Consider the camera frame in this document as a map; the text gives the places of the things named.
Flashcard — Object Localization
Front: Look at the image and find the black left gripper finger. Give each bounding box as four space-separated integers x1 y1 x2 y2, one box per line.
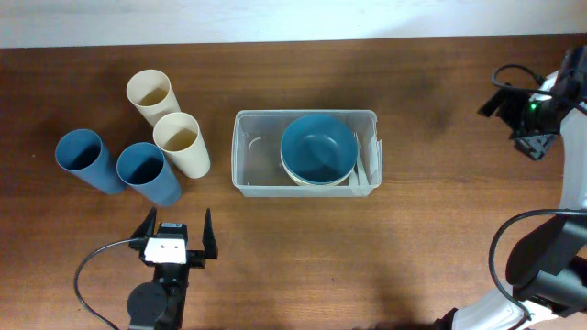
202 208 218 259
128 207 157 250

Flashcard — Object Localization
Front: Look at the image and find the blue bowl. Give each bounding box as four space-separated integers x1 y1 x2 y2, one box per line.
280 114 358 182

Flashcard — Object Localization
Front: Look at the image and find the white plastic spoon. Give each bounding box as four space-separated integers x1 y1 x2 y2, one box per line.
349 168 359 187

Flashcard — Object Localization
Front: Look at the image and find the white plastic fork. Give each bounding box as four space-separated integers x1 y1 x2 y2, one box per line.
354 133 369 186

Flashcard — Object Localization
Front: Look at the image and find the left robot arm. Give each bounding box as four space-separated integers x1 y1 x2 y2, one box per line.
127 208 218 330

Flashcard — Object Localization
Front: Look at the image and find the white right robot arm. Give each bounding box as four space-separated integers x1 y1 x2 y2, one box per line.
433 47 586 330

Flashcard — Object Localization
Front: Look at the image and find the clear plastic storage container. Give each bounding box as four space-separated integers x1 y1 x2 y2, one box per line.
231 109 383 197

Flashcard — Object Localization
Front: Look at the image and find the blue cup right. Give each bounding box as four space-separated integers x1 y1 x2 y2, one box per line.
116 142 182 206

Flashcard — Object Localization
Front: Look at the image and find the blue cup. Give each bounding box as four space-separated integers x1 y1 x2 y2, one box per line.
55 128 127 195
116 142 182 206

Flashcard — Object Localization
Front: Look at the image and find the blue cup left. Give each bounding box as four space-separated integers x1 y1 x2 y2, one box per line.
55 128 127 195

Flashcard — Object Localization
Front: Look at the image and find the cream cup front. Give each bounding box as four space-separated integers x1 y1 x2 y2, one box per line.
153 112 211 179

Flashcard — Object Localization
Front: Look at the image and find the cream cup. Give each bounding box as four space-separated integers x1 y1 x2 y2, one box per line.
126 69 181 127
153 112 211 179

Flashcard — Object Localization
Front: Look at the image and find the cream cup rear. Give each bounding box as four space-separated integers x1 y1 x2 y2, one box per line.
126 69 181 127

